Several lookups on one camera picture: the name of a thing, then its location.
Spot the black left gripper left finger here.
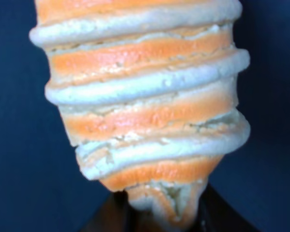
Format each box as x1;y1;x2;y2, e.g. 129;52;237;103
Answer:
80;191;145;232

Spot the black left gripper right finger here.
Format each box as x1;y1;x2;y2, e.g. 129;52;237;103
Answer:
189;185;259;232

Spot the spiral bread roll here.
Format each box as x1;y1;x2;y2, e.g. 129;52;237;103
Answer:
29;0;250;232

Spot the black tablecloth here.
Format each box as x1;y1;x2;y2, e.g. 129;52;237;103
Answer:
0;0;290;232

